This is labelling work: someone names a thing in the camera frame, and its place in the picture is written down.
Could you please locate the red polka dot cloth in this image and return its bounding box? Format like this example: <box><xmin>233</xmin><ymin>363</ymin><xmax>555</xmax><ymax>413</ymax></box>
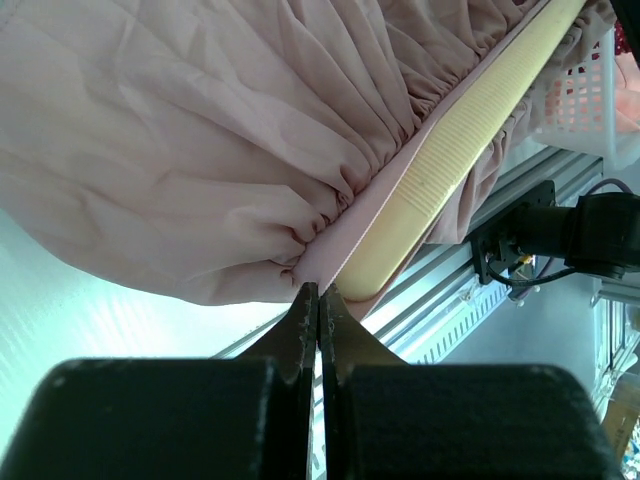
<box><xmin>614</xmin><ymin>15</ymin><xmax>639</xmax><ymax>56</ymax></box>

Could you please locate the white plastic basket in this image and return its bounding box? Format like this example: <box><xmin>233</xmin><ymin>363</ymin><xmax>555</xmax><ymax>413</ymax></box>
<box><xmin>534</xmin><ymin>28</ymin><xmax>639</xmax><ymax>171</ymax></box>

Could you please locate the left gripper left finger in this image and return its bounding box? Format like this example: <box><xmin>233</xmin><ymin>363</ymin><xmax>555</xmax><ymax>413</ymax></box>
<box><xmin>14</xmin><ymin>283</ymin><xmax>319</xmax><ymax>479</ymax></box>

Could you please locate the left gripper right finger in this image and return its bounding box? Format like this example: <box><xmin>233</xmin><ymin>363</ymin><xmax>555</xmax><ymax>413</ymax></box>
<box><xmin>318</xmin><ymin>287</ymin><xmax>620</xmax><ymax>479</ymax></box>

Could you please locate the aluminium mounting rail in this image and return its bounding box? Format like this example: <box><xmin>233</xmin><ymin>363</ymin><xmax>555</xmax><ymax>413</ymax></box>
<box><xmin>209</xmin><ymin>147</ymin><xmax>609</xmax><ymax>361</ymax></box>

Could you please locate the salmon pink cloth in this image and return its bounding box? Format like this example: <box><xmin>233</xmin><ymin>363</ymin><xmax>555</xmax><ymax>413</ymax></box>
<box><xmin>614</xmin><ymin>52</ymin><xmax>639</xmax><ymax>133</ymax></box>

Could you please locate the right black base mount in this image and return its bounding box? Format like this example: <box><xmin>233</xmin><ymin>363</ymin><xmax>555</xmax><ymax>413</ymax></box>
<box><xmin>468</xmin><ymin>179</ymin><xmax>639</xmax><ymax>294</ymax></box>

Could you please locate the pink pleated skirt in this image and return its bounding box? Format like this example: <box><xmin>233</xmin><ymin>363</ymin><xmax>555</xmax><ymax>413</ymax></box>
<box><xmin>0</xmin><ymin>0</ymin><xmax>619</xmax><ymax>321</ymax></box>

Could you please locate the white slotted cable duct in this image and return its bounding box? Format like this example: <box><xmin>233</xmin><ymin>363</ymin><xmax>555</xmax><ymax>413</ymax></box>
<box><xmin>394</xmin><ymin>280</ymin><xmax>511</xmax><ymax>364</ymax></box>

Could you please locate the cream plastic hanger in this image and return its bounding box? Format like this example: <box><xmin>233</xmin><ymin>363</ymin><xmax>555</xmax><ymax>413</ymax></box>
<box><xmin>334</xmin><ymin>1</ymin><xmax>583</xmax><ymax>302</ymax></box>

